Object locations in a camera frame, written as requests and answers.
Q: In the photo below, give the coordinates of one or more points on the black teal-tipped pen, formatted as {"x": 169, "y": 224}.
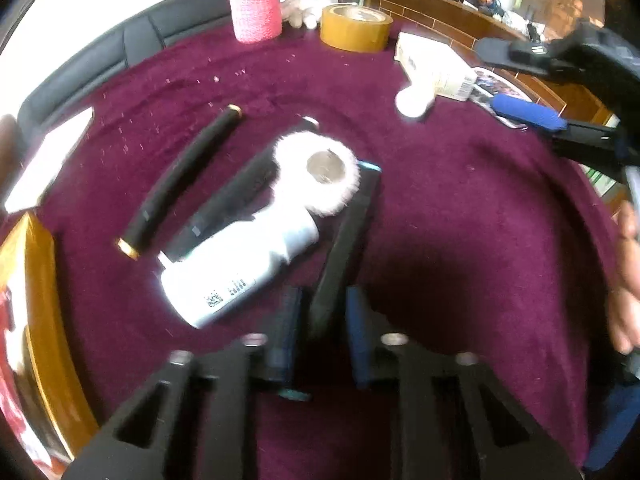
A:
{"x": 345, "y": 250}

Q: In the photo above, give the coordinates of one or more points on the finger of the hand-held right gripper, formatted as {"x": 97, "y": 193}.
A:
{"x": 530, "y": 115}
{"x": 520, "y": 55}

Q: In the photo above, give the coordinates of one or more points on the maroon tablecloth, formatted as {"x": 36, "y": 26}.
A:
{"x": 450, "y": 240}

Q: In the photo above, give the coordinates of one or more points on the white round jar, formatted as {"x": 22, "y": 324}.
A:
{"x": 414, "y": 100}

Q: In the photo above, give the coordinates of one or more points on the person's right hand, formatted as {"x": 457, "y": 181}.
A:
{"x": 627, "y": 280}

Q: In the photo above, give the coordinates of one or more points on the wooden cabinet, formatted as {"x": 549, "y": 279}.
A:
{"x": 440, "y": 15}

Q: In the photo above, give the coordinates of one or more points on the black gold-tipped pen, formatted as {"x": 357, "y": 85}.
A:
{"x": 180, "y": 180}

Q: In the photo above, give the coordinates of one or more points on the white carton box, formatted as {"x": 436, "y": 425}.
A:
{"x": 435, "y": 67}

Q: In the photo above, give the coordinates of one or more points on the white plush toy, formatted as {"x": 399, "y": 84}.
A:
{"x": 300, "y": 7}

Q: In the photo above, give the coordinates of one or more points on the stack of white papers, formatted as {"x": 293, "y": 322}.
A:
{"x": 50, "y": 155}

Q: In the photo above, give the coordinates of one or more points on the yellow tape roll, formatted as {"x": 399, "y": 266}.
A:
{"x": 356, "y": 27}

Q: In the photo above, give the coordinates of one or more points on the white fluffy pompom mirror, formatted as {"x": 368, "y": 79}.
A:
{"x": 320, "y": 170}

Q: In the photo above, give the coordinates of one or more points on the black silver-tipped pen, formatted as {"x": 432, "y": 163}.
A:
{"x": 235, "y": 190}

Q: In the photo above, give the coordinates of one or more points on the pink knitted jar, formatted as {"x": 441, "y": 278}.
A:
{"x": 254, "y": 2}

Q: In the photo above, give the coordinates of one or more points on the black leather sofa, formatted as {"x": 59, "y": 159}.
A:
{"x": 75, "y": 80}

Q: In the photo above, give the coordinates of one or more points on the white box with yellow tape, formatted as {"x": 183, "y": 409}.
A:
{"x": 45, "y": 335}

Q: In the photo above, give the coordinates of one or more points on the white plastic bottle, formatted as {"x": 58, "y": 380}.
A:
{"x": 240, "y": 270}

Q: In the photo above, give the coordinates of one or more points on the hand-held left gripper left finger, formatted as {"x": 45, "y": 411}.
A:
{"x": 285, "y": 332}

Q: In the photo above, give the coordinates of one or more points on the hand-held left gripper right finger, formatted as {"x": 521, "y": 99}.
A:
{"x": 357, "y": 332}

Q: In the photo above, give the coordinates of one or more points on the printed magazine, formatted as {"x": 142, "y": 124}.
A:
{"x": 492, "y": 85}

